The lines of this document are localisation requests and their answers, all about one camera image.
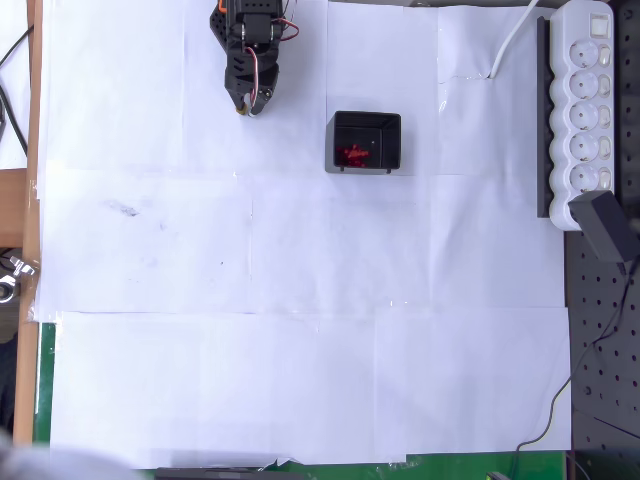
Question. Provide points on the black pegboard panel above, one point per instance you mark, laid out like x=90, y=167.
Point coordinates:
x=605, y=350

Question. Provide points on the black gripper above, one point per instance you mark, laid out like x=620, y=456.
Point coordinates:
x=243, y=85

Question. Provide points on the metal clamp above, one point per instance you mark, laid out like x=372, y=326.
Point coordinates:
x=10, y=290

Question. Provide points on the black power adapter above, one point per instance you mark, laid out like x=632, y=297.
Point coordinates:
x=600, y=225

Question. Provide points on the white power strip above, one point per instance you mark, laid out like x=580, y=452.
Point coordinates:
x=582, y=115

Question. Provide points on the black open box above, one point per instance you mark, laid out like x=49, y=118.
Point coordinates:
x=362, y=132

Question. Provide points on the white paper table cover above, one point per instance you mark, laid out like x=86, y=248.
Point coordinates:
x=300, y=375

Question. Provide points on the green cutting mat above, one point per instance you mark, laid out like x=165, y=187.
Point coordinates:
x=46, y=380

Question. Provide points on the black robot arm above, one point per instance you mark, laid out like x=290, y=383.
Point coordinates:
x=252, y=25

